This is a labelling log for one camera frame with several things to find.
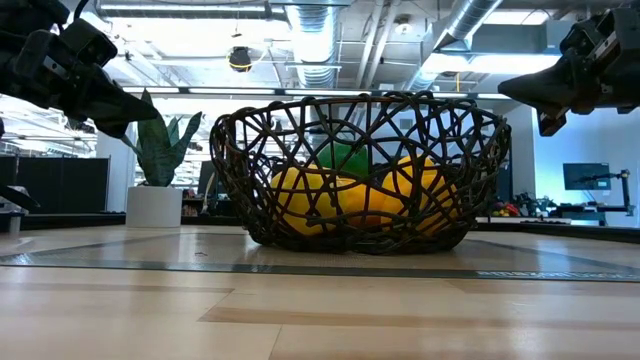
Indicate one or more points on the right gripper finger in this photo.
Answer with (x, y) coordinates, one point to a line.
(552, 124)
(550, 82)

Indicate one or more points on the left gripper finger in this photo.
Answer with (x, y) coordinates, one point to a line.
(117, 112)

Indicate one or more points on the large yellow lemon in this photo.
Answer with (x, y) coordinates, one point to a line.
(420, 192)

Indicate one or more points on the small yellow lemon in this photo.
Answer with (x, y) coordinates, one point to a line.
(300, 202)

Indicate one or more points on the large bright green lime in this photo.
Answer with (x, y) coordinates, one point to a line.
(345, 157)

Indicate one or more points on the dark woven wicker basket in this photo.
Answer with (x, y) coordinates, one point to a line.
(360, 245)

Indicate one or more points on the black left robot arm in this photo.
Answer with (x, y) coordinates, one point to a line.
(25, 12)

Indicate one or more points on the dark computer monitor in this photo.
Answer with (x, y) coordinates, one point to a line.
(585, 176)

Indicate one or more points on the green snake plant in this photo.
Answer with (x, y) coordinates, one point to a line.
(160, 160)

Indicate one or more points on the black room partition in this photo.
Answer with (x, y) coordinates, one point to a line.
(65, 185)

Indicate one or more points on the black desk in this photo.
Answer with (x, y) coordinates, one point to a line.
(590, 209)

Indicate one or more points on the colourful toy pile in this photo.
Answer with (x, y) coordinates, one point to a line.
(506, 210)

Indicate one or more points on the white plant pot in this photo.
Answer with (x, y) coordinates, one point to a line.
(152, 207)

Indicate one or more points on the long ceiling light strip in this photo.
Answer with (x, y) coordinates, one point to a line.
(225, 90)

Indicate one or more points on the black ceiling dome device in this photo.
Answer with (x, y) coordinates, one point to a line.
(240, 59)

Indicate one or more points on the black-bordered baking mat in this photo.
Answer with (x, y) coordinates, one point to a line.
(150, 265)

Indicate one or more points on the orange citrus fruit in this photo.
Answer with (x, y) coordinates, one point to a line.
(362, 202)

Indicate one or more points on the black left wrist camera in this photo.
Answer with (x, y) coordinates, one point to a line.
(90, 45)

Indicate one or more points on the spiral silver ceiling duct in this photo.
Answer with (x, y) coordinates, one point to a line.
(470, 15)

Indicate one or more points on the corrugated silver ceiling duct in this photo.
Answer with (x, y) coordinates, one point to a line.
(312, 45)

